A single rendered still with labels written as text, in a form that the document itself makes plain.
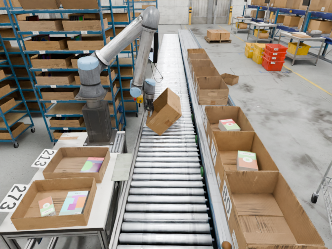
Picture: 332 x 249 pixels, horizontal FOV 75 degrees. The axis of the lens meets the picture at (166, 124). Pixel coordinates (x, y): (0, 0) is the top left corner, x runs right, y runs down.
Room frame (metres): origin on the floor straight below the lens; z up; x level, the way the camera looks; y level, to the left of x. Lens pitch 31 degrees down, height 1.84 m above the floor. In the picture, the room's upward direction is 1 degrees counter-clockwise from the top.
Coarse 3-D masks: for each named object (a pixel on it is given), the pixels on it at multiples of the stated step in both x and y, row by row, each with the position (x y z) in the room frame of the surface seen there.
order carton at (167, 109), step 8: (168, 88) 2.01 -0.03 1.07; (160, 96) 2.04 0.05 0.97; (168, 96) 1.81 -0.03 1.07; (176, 96) 1.98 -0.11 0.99; (160, 104) 2.04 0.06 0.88; (168, 104) 1.65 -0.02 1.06; (176, 104) 1.78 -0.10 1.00; (160, 112) 1.65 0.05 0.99; (168, 112) 1.65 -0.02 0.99; (176, 112) 1.65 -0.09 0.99; (152, 120) 1.65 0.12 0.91; (160, 120) 1.65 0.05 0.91; (168, 120) 1.65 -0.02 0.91; (176, 120) 1.65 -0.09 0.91; (152, 128) 1.65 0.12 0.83; (160, 128) 1.65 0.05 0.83
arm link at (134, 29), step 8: (136, 24) 1.78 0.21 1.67; (120, 32) 1.82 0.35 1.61; (128, 32) 1.77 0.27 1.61; (136, 32) 1.77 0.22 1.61; (112, 40) 1.79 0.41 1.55; (120, 40) 1.77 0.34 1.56; (128, 40) 1.77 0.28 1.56; (104, 48) 1.78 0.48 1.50; (112, 48) 1.76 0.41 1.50; (120, 48) 1.77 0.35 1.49; (96, 56) 1.75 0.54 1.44; (104, 56) 1.76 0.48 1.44; (112, 56) 1.78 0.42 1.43; (104, 64) 1.75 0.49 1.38
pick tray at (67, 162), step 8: (56, 152) 1.29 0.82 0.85; (64, 152) 1.35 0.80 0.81; (72, 152) 1.35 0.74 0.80; (80, 152) 1.35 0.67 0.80; (88, 152) 1.35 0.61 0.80; (96, 152) 1.35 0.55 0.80; (104, 152) 1.35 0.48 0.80; (56, 160) 1.26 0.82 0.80; (64, 160) 1.31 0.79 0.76; (72, 160) 1.31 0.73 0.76; (80, 160) 1.31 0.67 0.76; (104, 160) 1.20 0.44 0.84; (48, 168) 1.15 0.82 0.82; (56, 168) 1.21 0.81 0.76; (64, 168) 1.21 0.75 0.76; (72, 168) 1.21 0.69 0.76; (80, 168) 1.21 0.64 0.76; (104, 168) 1.17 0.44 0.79; (48, 176) 1.07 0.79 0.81; (56, 176) 1.07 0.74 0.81; (64, 176) 1.07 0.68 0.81; (72, 176) 1.07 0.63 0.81; (80, 176) 1.07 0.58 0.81; (88, 176) 1.07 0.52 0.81; (96, 176) 1.07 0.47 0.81
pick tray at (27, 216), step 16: (32, 192) 0.95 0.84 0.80; (48, 192) 0.99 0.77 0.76; (64, 192) 0.99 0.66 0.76; (16, 208) 0.79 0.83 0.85; (32, 208) 0.86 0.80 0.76; (16, 224) 0.73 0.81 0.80; (32, 224) 0.73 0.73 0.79; (48, 224) 0.74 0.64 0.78; (64, 224) 0.74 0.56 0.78; (80, 224) 0.75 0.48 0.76
